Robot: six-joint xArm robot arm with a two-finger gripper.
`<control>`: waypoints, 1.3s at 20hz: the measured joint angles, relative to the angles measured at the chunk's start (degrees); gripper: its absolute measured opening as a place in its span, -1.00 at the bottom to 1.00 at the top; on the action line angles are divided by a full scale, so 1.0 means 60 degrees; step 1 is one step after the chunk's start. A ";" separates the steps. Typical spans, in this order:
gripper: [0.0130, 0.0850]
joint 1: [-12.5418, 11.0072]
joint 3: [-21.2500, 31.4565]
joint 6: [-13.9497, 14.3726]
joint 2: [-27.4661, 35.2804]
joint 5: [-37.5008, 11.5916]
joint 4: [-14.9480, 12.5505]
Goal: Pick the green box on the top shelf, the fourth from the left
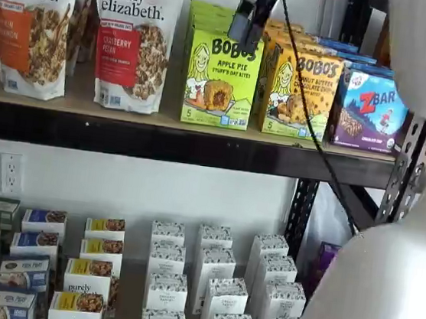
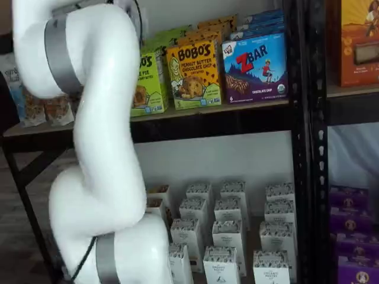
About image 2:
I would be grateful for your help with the green Bobo's apple pie box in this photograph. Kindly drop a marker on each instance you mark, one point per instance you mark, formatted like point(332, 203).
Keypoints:
point(154, 47)
point(151, 88)
point(174, 34)

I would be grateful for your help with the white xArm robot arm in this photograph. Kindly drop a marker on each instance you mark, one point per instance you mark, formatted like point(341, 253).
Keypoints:
point(97, 118)

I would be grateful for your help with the wooden shelf board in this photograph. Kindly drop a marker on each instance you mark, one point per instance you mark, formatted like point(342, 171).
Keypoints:
point(349, 90)
point(192, 114)

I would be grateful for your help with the small white yellow-topped box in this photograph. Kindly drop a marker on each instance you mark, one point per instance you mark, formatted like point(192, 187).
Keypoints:
point(160, 192)
point(154, 208)

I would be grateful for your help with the yellow Bobo's peanut butter box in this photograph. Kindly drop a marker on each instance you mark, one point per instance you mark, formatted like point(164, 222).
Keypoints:
point(195, 74)
point(217, 23)
point(204, 35)

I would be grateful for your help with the blue purple ZBar box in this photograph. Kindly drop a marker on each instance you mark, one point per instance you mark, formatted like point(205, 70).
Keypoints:
point(254, 71)
point(260, 19)
point(254, 33)

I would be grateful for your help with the black metal shelf rack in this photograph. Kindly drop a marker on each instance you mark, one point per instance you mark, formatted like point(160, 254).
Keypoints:
point(318, 148)
point(299, 148)

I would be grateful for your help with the purple snack box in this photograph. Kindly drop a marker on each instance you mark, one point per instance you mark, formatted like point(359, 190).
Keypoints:
point(349, 196)
point(358, 245)
point(358, 272)
point(350, 220)

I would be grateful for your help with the large orange snack box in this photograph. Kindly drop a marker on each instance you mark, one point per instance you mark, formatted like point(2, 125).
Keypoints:
point(355, 44)

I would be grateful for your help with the white Organic Pantry carton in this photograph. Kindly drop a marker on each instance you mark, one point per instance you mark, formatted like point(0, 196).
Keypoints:
point(199, 192)
point(220, 266)
point(228, 210)
point(279, 211)
point(271, 267)
point(277, 236)
point(279, 192)
point(186, 233)
point(227, 235)
point(182, 263)
point(192, 210)
point(233, 190)

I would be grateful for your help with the white small cartons group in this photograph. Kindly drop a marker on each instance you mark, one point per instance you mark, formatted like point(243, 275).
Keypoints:
point(253, 236)

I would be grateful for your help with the white Purely Elizabeth granola bag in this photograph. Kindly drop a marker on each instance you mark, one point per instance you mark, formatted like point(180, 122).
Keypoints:
point(34, 111)

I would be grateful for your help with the blue label granola bag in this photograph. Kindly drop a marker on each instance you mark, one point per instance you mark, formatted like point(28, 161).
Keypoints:
point(16, 94)

